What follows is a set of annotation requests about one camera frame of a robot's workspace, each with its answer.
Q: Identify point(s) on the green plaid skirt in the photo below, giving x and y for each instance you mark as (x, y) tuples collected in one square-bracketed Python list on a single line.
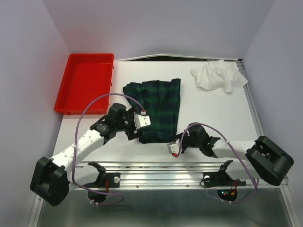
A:
[(161, 100)]

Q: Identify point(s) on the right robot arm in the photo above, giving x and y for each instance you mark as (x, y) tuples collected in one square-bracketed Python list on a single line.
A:
[(254, 159)]

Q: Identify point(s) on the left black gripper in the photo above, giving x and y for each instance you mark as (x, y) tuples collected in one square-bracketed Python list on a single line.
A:
[(130, 133)]

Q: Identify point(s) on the red plastic tray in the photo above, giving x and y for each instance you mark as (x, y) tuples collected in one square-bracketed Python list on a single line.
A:
[(86, 77)]

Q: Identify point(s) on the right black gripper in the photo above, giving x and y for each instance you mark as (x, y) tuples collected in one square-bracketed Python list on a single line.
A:
[(183, 148)]

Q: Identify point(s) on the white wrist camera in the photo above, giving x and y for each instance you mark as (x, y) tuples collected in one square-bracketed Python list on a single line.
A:
[(141, 121), (175, 148)]

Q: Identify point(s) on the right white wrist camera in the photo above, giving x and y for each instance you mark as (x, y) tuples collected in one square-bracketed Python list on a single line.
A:
[(175, 148)]

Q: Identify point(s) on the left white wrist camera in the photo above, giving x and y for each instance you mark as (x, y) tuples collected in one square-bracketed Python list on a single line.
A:
[(141, 121)]

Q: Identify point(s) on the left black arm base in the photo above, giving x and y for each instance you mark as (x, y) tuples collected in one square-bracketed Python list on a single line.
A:
[(95, 177)]

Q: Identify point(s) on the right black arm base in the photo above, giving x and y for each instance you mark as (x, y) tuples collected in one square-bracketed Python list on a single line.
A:
[(228, 187)]

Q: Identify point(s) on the aluminium rail frame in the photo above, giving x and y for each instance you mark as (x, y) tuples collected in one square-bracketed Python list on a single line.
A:
[(161, 191)]

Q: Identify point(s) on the white folded skirt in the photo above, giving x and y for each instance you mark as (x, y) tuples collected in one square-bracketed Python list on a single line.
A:
[(218, 74)]

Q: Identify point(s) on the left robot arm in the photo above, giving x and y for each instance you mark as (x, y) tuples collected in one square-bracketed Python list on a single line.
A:
[(55, 177)]

